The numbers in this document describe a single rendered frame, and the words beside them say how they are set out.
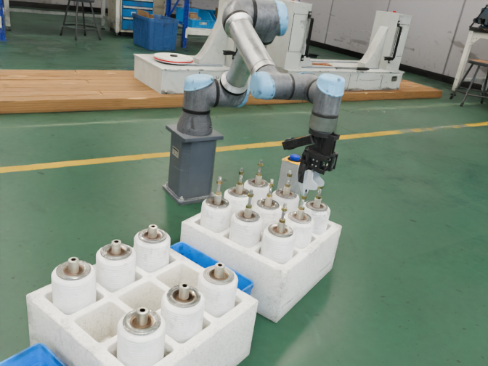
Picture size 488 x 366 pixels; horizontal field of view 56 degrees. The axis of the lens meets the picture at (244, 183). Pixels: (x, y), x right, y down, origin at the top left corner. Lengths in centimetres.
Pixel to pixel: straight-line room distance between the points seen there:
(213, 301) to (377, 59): 411
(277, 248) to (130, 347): 54
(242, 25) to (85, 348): 101
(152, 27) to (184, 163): 402
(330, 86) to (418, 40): 593
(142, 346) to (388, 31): 437
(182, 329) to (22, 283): 65
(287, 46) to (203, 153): 224
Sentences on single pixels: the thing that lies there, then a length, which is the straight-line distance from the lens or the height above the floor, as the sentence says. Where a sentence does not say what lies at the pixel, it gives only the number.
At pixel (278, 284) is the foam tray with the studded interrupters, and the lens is 133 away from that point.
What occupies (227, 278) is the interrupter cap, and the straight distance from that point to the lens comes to 111.
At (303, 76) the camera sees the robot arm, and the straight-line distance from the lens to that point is 135.
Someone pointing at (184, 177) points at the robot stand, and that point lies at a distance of 194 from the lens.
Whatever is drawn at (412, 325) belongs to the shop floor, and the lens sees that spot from 157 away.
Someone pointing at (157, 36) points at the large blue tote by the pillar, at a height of 17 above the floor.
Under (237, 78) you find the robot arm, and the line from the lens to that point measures 184.
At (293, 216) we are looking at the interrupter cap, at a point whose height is 25.
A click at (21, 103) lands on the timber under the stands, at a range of 311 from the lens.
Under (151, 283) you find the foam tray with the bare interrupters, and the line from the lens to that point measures 121.
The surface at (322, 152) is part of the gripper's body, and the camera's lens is 132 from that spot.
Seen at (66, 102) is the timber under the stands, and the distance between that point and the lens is 316.
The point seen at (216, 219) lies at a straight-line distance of 143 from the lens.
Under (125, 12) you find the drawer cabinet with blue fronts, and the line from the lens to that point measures 679.
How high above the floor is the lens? 90
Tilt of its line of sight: 24 degrees down
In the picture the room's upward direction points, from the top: 8 degrees clockwise
